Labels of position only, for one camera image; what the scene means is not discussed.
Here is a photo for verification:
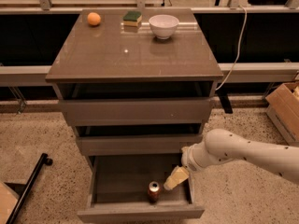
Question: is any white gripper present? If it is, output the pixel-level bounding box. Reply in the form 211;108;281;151
164;142;215;190

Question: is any red coke can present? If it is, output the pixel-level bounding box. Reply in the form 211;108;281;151
148;181;161;203

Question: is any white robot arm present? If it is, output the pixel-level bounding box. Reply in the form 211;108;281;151
164;129;299;190

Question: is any grey bottom drawer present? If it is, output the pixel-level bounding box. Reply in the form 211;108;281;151
78;154;204;224

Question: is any grey drawer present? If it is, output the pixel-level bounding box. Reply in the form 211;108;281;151
76;123;202;156
57;81;215;126
78;154;204;224

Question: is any grey middle drawer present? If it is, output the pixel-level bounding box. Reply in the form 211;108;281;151
76;123;202;156

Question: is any grey top drawer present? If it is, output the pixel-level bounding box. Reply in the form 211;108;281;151
57;81;215;126

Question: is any grey drawer cabinet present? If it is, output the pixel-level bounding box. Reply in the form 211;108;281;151
45;7;224;224

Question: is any cardboard box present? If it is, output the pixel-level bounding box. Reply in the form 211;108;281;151
266;82;299;147

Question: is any black metal bar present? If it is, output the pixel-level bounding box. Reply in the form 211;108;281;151
6;153;53;224

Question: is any white bowl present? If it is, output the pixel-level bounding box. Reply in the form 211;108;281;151
149;14;179;39

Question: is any green yellow sponge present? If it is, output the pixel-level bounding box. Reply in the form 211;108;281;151
122;11;142;27

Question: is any orange fruit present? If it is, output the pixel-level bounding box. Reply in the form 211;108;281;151
87;12;101;26

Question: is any grey window rail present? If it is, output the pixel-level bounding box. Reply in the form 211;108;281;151
0;62;299;87

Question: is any white cable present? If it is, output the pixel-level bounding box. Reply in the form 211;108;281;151
214;5;248;92

